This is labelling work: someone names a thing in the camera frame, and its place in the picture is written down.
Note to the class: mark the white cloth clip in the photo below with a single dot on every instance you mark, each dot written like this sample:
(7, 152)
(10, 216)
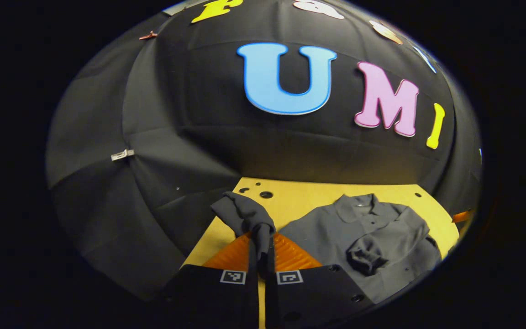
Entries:
(122, 155)

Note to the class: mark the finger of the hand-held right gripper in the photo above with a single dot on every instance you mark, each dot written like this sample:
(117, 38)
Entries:
(463, 216)

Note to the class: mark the red cloth clip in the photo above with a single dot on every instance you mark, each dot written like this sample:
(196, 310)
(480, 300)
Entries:
(148, 35)

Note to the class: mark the black backdrop cloth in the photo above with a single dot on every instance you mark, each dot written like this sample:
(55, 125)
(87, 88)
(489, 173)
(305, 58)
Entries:
(199, 91)

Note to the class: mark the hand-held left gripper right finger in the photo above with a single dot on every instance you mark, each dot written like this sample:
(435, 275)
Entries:
(308, 297)

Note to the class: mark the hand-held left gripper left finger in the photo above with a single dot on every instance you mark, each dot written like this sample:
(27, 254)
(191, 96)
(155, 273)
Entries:
(217, 297)

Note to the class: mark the dark grey collared shirt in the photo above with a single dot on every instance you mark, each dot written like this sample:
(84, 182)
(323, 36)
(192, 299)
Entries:
(327, 233)

